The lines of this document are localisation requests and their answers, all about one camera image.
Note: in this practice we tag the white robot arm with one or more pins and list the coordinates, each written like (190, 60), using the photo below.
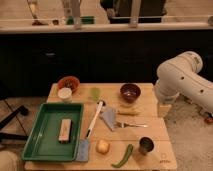
(179, 75)

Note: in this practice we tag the purple bowl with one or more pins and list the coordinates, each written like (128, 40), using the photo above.
(130, 92)

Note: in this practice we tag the orange bowl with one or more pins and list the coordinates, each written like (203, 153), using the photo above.
(71, 82)

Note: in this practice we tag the yellow apple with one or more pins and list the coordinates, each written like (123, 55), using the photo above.
(102, 147)

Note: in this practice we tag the light green leaf toy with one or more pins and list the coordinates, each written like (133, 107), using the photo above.
(95, 94)

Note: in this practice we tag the silver fork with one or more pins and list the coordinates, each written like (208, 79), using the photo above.
(123, 125)

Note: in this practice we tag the white cup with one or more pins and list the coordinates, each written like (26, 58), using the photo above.
(65, 94)

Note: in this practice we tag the wooden block in tray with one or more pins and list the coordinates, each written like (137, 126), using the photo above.
(65, 129)

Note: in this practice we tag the metal cup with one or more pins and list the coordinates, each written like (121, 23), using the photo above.
(146, 145)

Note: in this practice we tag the green plastic tray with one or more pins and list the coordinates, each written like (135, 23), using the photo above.
(43, 142)

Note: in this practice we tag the green chili pepper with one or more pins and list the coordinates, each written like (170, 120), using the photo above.
(125, 158)

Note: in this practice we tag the black tripod stand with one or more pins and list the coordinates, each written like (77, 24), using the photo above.
(9, 121)

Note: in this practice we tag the white handled spatula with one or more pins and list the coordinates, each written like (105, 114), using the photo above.
(83, 148)

